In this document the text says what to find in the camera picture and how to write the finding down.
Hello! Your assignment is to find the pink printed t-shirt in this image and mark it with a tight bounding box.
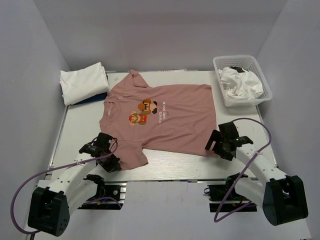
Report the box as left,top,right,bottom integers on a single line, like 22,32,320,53
99,70,217,170

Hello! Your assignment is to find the white printed t-shirt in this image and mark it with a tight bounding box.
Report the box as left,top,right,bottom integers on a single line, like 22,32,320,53
218,66,264,100

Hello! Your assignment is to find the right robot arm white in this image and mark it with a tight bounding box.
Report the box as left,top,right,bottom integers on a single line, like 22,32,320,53
204,121,309,226

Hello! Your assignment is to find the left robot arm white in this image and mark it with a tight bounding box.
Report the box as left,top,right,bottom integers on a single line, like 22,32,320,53
27,132,121,237

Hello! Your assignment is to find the folded blue t-shirt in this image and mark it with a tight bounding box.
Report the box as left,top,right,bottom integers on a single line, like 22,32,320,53
73,92,108,105

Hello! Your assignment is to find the folded white t-shirt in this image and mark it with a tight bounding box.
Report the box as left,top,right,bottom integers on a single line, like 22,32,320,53
59,62,110,106

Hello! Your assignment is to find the white plastic basket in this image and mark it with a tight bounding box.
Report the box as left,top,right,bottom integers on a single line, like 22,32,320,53
212,55,273,107

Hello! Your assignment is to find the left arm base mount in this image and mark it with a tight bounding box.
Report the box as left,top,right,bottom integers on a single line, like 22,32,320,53
78,174,127,210

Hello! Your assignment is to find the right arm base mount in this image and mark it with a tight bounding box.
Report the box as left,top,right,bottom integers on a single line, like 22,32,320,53
204,174,258,213

